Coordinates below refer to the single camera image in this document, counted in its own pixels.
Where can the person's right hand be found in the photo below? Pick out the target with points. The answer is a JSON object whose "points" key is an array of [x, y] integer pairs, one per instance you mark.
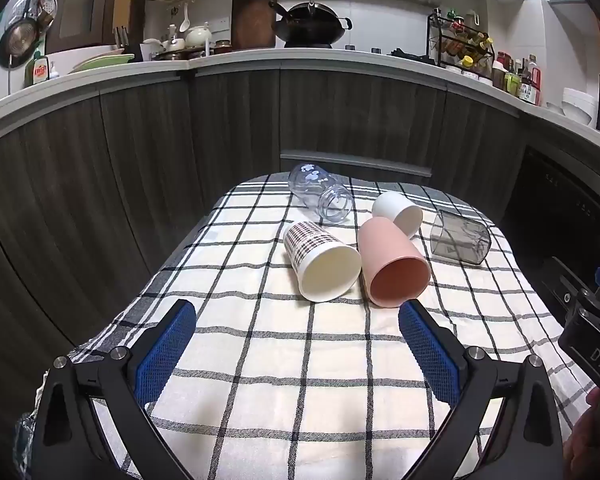
{"points": [[582, 445]]}

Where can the stack of white bowls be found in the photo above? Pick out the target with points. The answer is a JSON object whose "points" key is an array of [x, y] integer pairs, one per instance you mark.
{"points": [[580, 105]]}

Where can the plaid paper cup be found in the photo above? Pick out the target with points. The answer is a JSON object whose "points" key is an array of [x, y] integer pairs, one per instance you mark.
{"points": [[310, 246]]}

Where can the hanging steel frying pan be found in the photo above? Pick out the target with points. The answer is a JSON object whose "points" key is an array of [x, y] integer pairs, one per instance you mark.
{"points": [[17, 42]]}

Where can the white teapot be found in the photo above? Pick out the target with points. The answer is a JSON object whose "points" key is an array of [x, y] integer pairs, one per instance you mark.
{"points": [[199, 36]]}

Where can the green dish tray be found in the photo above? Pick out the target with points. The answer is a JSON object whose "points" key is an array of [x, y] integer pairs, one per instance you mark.
{"points": [[102, 62]]}

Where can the knife block with knives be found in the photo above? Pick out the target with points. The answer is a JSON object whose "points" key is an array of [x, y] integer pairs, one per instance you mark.
{"points": [[122, 39]]}

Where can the white plastic cup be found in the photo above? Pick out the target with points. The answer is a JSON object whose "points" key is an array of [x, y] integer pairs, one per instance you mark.
{"points": [[390, 206]]}

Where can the red label sauce bottle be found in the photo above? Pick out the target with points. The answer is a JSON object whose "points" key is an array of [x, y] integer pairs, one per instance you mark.
{"points": [[530, 91]]}

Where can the green detergent bottle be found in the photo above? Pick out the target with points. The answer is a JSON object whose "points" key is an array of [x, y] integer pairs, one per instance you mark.
{"points": [[37, 70]]}

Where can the clear plastic bag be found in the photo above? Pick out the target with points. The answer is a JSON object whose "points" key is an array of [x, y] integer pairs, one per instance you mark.
{"points": [[22, 442]]}

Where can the black wok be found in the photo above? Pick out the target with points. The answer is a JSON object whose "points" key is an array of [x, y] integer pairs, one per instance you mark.
{"points": [[312, 25]]}

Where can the white hanging ladle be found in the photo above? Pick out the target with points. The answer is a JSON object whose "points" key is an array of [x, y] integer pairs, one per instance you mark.
{"points": [[184, 20]]}

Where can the brown wooden door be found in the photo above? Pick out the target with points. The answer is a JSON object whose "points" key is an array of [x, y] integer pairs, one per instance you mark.
{"points": [[87, 5]]}

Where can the black built-in dishwasher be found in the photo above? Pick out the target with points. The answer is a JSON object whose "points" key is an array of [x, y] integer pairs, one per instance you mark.
{"points": [[555, 210]]}

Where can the dark wood kitchen cabinet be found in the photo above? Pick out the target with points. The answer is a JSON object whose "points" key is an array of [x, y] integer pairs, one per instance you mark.
{"points": [[130, 170]]}

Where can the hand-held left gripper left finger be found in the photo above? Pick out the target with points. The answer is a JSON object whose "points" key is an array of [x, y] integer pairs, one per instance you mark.
{"points": [[165, 350]]}

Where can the brown wooden cutting board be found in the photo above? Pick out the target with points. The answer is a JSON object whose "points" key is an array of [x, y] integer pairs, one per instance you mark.
{"points": [[252, 20]]}

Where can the hanging steel colander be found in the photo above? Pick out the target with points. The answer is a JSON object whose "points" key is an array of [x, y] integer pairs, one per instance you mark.
{"points": [[40, 7]]}

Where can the pink plastic cup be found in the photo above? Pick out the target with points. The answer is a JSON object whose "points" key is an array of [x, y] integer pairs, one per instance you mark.
{"points": [[385, 246]]}

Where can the black white checked tablecloth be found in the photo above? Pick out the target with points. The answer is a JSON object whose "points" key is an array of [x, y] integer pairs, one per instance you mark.
{"points": [[280, 360]]}

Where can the grey transparent cup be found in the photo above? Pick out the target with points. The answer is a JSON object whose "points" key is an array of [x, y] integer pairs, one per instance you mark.
{"points": [[455, 241]]}

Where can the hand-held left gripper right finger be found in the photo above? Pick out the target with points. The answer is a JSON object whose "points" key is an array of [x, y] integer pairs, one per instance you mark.
{"points": [[432, 355]]}

